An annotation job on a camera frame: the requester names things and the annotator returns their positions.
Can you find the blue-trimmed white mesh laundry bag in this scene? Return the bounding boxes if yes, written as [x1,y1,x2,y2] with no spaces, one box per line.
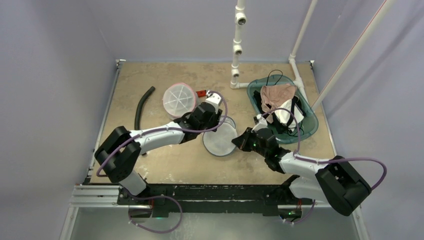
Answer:
[202,116,238,157]

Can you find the white bra with black straps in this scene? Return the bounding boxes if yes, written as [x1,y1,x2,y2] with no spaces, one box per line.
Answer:
[272,96,306,137]

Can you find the pink bra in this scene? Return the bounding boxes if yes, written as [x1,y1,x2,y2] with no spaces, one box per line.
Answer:
[259,83,297,113]

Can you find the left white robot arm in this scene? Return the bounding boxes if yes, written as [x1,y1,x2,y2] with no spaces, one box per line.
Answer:
[94,102,223,205]

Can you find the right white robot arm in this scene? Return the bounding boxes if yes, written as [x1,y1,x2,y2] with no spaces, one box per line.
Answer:
[231,127,372,216]

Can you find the pink-trimmed white mesh laundry bag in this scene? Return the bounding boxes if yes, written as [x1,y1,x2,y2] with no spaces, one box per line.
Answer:
[162,82,199,120]

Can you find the teal transparent plastic bin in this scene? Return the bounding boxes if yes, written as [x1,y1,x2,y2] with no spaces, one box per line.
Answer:
[246,75,319,145]

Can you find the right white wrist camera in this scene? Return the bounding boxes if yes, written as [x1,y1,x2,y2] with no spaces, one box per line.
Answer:
[252,114,268,132]

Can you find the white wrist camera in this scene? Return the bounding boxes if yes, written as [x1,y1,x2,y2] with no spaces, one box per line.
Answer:
[252,114,268,132]
[205,91,223,114]

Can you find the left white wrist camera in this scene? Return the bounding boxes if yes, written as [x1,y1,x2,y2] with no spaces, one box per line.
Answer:
[205,91,223,114]

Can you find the red handled tool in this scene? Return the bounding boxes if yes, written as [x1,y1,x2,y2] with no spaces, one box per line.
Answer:
[195,90,208,98]

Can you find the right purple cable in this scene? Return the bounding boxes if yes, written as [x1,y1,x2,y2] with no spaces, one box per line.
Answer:
[259,107,388,191]

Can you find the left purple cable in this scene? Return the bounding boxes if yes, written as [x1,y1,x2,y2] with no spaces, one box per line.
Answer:
[96,91,229,178]

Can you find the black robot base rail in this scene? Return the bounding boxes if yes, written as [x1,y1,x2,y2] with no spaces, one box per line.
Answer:
[117,183,312,218]

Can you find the black rubber hose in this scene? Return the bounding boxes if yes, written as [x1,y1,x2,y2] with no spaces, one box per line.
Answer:
[134,86,156,131]

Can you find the white PVC pipe frame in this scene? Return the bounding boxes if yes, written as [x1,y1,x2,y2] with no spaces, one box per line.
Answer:
[234,0,394,109]

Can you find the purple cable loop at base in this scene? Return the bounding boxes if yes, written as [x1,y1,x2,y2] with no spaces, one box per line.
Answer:
[128,194,185,235]

